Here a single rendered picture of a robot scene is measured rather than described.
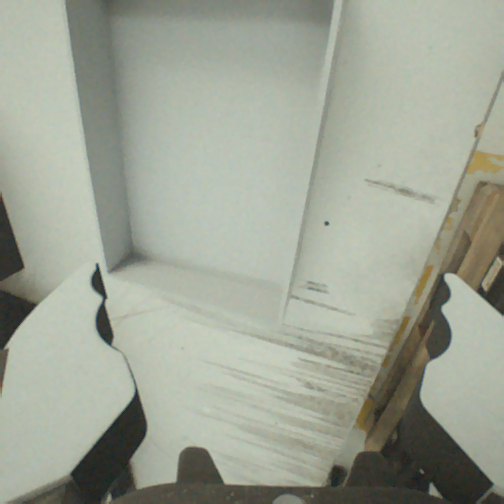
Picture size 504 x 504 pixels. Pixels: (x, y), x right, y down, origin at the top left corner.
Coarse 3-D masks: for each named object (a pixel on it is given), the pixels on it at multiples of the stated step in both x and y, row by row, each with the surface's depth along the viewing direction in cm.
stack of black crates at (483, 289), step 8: (496, 256) 73; (496, 264) 72; (488, 272) 75; (496, 272) 72; (488, 280) 74; (496, 280) 72; (480, 288) 77; (488, 288) 74; (496, 288) 71; (480, 296) 78; (488, 296) 74; (496, 296) 69; (496, 304) 68
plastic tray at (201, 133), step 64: (64, 0) 20; (128, 0) 23; (192, 0) 21; (256, 0) 20; (320, 0) 19; (128, 64) 25; (192, 64) 24; (256, 64) 22; (320, 64) 21; (128, 128) 28; (192, 128) 26; (256, 128) 24; (320, 128) 20; (128, 192) 31; (192, 192) 29; (256, 192) 27; (128, 256) 35; (192, 256) 33; (256, 256) 30; (256, 320) 28
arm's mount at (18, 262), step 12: (0, 192) 38; (0, 204) 39; (0, 216) 39; (0, 228) 40; (0, 240) 40; (12, 240) 42; (0, 252) 40; (12, 252) 42; (0, 264) 41; (12, 264) 42; (0, 276) 41
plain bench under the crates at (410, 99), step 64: (0, 0) 26; (384, 0) 19; (448, 0) 18; (0, 64) 29; (64, 64) 27; (384, 64) 20; (448, 64) 19; (0, 128) 33; (64, 128) 31; (384, 128) 22; (448, 128) 21; (64, 192) 35; (320, 192) 26; (384, 192) 24; (448, 192) 23; (64, 256) 40; (320, 256) 29; (384, 256) 27; (128, 320) 43; (192, 320) 38; (320, 320) 32; (384, 320) 30; (192, 384) 45; (256, 384) 41; (320, 384) 37; (256, 448) 49; (320, 448) 43
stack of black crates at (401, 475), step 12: (396, 432) 111; (384, 444) 119; (396, 444) 110; (384, 456) 118; (396, 456) 104; (408, 456) 95; (396, 468) 102; (408, 468) 92; (396, 480) 101; (408, 480) 91; (420, 480) 85
